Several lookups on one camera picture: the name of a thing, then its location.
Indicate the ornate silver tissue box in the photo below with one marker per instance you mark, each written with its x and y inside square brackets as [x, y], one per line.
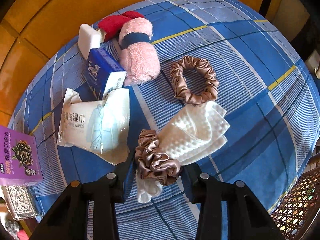
[19, 202]

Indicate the white wet wipes pack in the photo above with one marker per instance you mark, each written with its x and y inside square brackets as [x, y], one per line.
[100, 127]

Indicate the pink fuzzy sock roll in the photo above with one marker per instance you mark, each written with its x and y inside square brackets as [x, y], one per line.
[138, 57]

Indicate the white sponge block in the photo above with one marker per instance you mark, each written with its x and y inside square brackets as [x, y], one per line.
[88, 39]

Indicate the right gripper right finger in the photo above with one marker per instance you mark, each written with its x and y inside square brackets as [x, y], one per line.
[202, 188]

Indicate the blue plaid bed sheet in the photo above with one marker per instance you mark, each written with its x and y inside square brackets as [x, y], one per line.
[270, 97]

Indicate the red fuzzy sock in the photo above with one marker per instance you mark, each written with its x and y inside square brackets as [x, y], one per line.
[110, 26]

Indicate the white waffle cloth with scrunchie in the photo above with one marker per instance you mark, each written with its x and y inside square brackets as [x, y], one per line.
[191, 135]

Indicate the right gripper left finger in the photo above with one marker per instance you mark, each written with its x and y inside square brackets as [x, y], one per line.
[111, 189]

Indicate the blue Tempo tissue pack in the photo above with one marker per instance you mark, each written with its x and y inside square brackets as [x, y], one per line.
[103, 73]

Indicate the wooden wardrobe wall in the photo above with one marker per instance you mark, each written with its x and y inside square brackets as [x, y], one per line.
[32, 31]

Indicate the purple cardboard box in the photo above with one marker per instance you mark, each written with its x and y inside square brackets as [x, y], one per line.
[19, 160]

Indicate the rattan chair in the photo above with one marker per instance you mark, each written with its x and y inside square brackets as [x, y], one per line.
[297, 217]

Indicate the brown satin scrunchie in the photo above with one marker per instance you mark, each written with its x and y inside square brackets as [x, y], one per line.
[194, 81]

